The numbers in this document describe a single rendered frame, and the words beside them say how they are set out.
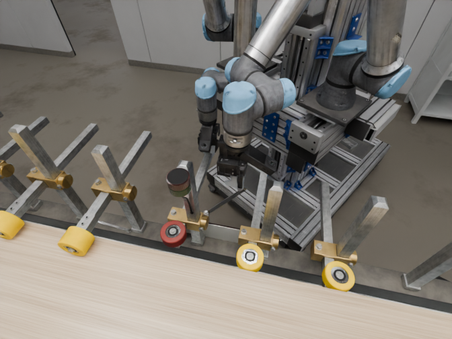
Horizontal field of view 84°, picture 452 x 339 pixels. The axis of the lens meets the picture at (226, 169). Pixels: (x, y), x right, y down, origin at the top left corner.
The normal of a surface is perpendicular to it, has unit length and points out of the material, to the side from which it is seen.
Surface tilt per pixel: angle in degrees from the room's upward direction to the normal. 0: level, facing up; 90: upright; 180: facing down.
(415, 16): 90
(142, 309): 0
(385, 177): 0
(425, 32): 90
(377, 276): 0
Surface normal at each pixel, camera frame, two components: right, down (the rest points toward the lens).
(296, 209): -0.01, -0.68
